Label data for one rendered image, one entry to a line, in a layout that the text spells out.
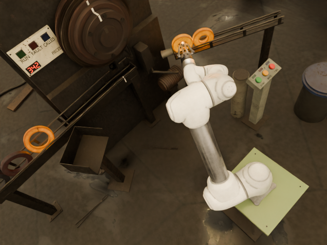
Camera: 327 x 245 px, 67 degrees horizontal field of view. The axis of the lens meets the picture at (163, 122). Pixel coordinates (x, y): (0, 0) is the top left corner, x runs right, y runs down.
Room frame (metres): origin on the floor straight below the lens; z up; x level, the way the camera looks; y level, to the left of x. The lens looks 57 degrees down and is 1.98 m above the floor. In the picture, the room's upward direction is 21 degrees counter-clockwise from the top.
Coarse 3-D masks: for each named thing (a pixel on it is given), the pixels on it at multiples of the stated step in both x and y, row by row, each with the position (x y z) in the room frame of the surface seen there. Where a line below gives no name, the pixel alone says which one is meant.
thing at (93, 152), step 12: (72, 132) 1.01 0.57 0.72; (84, 132) 1.03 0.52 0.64; (96, 132) 0.98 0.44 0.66; (72, 144) 0.95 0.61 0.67; (84, 144) 0.97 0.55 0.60; (96, 144) 0.93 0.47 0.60; (72, 156) 0.90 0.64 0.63; (84, 156) 0.89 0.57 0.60; (96, 156) 0.85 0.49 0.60; (72, 168) 0.80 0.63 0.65; (84, 168) 0.75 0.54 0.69; (96, 168) 0.77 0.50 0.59; (108, 168) 0.87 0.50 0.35; (120, 168) 1.01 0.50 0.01; (120, 180) 0.87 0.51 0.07
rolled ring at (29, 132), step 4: (32, 128) 1.10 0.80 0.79; (36, 128) 1.10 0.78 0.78; (40, 128) 1.10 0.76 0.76; (44, 128) 1.10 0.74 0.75; (48, 128) 1.11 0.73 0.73; (28, 132) 1.08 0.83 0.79; (32, 132) 1.08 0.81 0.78; (48, 132) 1.09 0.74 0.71; (52, 132) 1.09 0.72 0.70; (24, 136) 1.07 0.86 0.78; (28, 136) 1.07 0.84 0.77; (52, 136) 1.08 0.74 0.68; (24, 140) 1.05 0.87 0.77; (28, 140) 1.05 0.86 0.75; (48, 140) 1.07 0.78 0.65; (52, 140) 1.06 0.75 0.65; (24, 144) 1.04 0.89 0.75; (28, 144) 1.04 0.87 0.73; (44, 144) 1.06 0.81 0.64; (28, 148) 1.02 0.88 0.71; (32, 148) 1.02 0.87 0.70; (36, 148) 1.03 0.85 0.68; (40, 148) 1.03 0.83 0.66; (36, 152) 1.01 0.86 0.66
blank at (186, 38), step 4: (176, 36) 1.43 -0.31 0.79; (180, 36) 1.41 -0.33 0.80; (184, 36) 1.40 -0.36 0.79; (188, 36) 1.40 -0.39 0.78; (176, 40) 1.41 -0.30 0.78; (180, 40) 1.41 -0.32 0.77; (184, 40) 1.40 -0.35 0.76; (188, 40) 1.40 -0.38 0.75; (192, 40) 1.40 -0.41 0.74; (172, 44) 1.42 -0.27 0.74; (176, 44) 1.41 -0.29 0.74; (192, 44) 1.40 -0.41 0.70; (176, 48) 1.41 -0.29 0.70; (184, 48) 1.41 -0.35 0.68
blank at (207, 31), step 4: (200, 28) 1.41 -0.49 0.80; (204, 28) 1.40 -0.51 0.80; (208, 28) 1.40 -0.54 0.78; (196, 32) 1.41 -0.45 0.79; (200, 32) 1.38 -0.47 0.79; (204, 32) 1.38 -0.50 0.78; (208, 32) 1.38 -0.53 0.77; (212, 32) 1.37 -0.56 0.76; (196, 36) 1.39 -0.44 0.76; (200, 36) 1.38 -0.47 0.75; (208, 36) 1.38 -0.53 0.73; (212, 36) 1.37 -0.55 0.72; (196, 40) 1.39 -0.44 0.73; (200, 40) 1.41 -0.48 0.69; (204, 40) 1.40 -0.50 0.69; (208, 40) 1.38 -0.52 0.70; (196, 44) 1.39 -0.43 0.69
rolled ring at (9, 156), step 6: (6, 156) 0.97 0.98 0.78; (12, 156) 0.96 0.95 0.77; (18, 156) 0.97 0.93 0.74; (24, 156) 0.98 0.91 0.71; (30, 156) 0.98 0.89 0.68; (6, 162) 0.94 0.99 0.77; (0, 168) 0.93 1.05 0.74; (6, 168) 0.92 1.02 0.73; (18, 168) 0.96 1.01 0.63; (6, 174) 0.91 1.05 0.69; (12, 174) 0.91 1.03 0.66
